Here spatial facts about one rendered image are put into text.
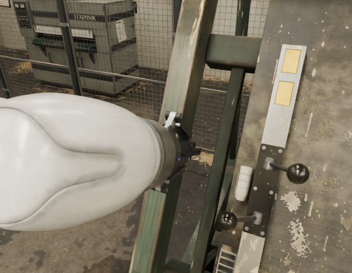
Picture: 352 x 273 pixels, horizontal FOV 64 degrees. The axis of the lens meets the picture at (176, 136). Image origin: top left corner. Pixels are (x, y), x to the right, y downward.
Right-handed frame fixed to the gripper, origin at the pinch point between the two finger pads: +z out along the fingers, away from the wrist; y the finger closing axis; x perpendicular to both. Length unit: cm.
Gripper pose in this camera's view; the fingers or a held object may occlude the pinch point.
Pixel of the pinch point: (189, 150)
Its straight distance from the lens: 55.4
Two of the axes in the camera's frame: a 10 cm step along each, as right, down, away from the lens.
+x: 9.3, 2.0, -3.2
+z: 3.3, 0.3, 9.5
